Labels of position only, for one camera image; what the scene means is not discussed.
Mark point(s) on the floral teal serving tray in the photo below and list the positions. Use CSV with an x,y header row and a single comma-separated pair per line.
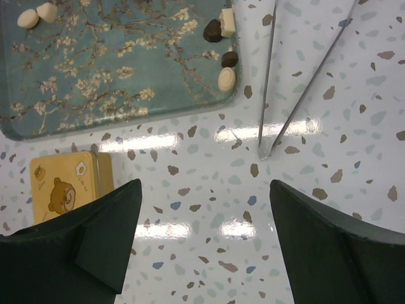
x,y
101,62

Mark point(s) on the silver metal tongs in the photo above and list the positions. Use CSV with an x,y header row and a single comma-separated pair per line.
x,y
303,37

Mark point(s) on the dark oval chocolate tray front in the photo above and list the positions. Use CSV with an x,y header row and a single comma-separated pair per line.
x,y
212,31

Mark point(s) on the gold metal tin box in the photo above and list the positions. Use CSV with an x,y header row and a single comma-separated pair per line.
x,y
105,173

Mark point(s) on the white round chocolate left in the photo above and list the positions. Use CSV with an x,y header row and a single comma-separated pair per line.
x,y
28,19

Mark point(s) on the white round chocolate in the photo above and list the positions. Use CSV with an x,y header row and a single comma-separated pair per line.
x,y
28,19
47,12

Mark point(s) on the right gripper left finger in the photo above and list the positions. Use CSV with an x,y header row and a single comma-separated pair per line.
x,y
79,257

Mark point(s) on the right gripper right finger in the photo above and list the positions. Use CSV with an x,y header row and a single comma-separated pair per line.
x,y
331,257

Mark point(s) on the white round chocolate right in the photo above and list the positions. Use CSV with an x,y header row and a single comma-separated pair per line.
x,y
47,12

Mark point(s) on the dark round chocolate tray right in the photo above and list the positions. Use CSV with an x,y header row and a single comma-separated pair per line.
x,y
229,59

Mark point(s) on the white cube chocolate on tray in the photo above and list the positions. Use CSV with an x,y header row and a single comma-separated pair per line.
x,y
227,23

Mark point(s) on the white oval chocolate tray right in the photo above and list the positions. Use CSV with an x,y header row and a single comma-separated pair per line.
x,y
226,80

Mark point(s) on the silver metal tin lid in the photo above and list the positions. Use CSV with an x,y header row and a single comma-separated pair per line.
x,y
62,183

